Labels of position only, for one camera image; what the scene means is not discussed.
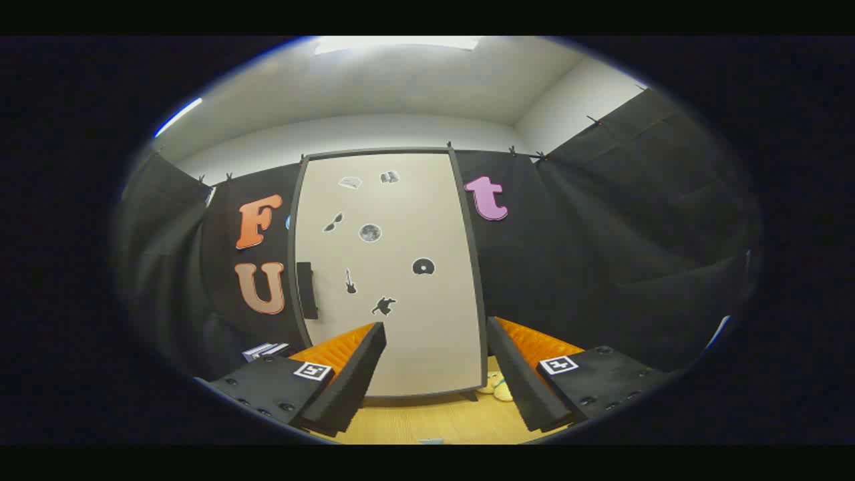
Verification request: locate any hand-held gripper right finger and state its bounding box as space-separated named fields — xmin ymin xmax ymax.
xmin=488 ymin=317 xmax=669 ymax=433

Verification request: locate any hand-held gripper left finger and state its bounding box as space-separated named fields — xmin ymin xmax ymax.
xmin=208 ymin=322 xmax=387 ymax=438

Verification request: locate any black door handle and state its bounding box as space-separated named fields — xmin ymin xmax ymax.
xmin=296 ymin=262 xmax=319 ymax=320

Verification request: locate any white cabinet door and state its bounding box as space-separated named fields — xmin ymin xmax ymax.
xmin=294 ymin=152 xmax=483 ymax=396

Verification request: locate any yellow plush toy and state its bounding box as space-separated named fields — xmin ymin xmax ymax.
xmin=478 ymin=372 xmax=514 ymax=402

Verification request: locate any small stack of books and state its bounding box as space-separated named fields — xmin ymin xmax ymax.
xmin=242 ymin=342 xmax=291 ymax=363

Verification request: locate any black backdrop cloth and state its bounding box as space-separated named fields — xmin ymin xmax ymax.
xmin=114 ymin=87 xmax=762 ymax=381

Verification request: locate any ceiling light strip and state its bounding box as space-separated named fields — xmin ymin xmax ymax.
xmin=154 ymin=98 xmax=203 ymax=138

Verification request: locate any ceiling light panel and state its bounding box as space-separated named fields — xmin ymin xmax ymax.
xmin=314 ymin=37 xmax=482 ymax=55

